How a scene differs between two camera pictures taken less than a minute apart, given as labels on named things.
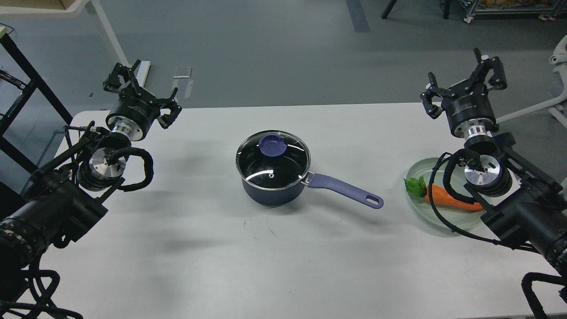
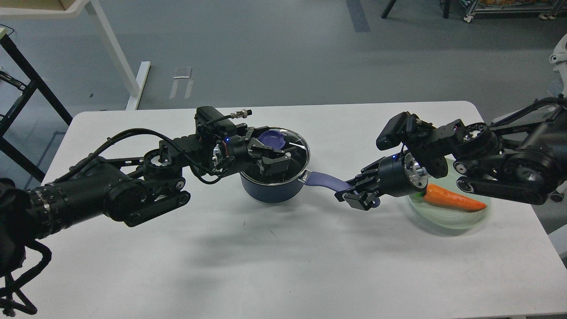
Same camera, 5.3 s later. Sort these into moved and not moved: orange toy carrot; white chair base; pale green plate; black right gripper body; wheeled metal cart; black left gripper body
Moved: black right gripper body; black left gripper body
Not moved: pale green plate; wheeled metal cart; white chair base; orange toy carrot
